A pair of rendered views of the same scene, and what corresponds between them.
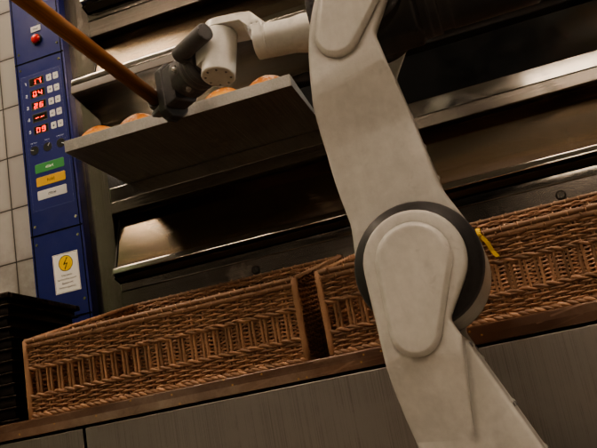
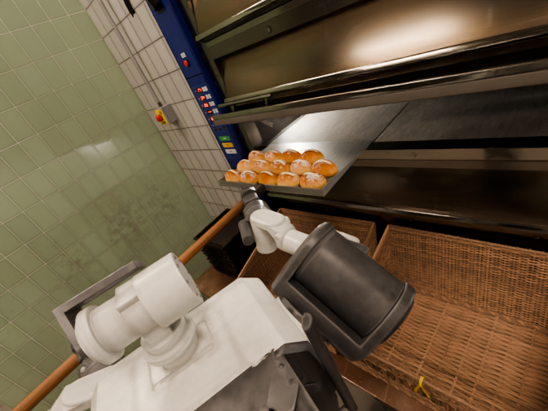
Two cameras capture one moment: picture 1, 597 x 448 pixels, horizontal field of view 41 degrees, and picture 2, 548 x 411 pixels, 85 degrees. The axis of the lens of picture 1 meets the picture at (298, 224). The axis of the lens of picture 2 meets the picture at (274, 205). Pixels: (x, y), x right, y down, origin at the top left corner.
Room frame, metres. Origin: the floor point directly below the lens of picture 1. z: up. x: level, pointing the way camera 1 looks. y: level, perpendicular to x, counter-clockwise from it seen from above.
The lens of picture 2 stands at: (0.84, -0.42, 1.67)
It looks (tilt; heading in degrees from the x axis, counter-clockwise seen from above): 30 degrees down; 39
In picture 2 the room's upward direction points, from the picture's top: 25 degrees counter-clockwise
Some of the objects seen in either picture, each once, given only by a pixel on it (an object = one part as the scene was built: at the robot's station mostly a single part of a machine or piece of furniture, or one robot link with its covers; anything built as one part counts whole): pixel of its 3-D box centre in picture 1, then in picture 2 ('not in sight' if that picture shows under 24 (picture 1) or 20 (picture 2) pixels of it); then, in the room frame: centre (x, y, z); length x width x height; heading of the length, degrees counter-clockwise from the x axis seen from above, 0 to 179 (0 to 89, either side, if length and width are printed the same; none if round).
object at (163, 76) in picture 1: (181, 82); (254, 209); (1.47, 0.18, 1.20); 0.12 x 0.10 x 0.13; 41
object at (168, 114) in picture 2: not in sight; (165, 114); (2.09, 1.07, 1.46); 0.10 x 0.07 x 0.10; 75
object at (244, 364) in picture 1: (203, 328); (303, 267); (1.64, 0.23, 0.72); 0.56 x 0.49 x 0.28; 76
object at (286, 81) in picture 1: (204, 139); (289, 161); (1.79, 0.18, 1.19); 0.55 x 0.36 x 0.03; 76
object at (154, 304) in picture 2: not in sight; (152, 311); (0.93, -0.12, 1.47); 0.10 x 0.07 x 0.09; 145
